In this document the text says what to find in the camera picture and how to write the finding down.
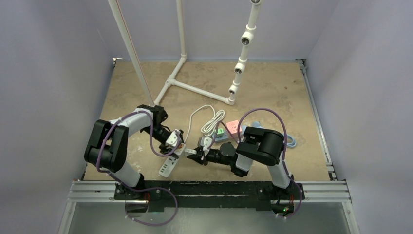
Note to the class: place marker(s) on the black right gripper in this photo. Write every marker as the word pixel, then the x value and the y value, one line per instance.
pixel 203 156

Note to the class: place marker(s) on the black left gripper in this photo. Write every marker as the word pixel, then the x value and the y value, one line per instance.
pixel 169 151

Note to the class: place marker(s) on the white USB power strip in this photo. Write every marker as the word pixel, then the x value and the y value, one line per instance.
pixel 168 166

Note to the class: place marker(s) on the green plug adapter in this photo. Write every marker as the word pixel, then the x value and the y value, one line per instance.
pixel 220 132

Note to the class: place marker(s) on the light blue power strip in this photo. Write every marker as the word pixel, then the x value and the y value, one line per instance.
pixel 226 136

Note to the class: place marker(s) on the pink cube adapter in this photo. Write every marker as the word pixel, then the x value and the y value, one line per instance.
pixel 232 127

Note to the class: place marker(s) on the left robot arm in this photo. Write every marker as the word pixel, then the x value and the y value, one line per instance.
pixel 107 146

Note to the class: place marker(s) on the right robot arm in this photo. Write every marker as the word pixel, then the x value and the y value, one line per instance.
pixel 264 146

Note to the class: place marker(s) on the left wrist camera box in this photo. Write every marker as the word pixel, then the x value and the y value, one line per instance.
pixel 174 139

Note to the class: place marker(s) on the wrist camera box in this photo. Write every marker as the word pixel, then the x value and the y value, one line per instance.
pixel 205 142
pixel 174 139

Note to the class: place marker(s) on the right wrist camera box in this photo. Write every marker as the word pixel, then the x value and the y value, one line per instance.
pixel 205 142

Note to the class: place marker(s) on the aluminium front rail frame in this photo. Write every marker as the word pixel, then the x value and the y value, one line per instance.
pixel 92 209

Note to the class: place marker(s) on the aluminium rail right table edge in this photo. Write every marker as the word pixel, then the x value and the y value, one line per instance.
pixel 326 153

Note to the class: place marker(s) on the white PVC pipe frame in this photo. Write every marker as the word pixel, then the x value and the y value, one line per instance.
pixel 239 69

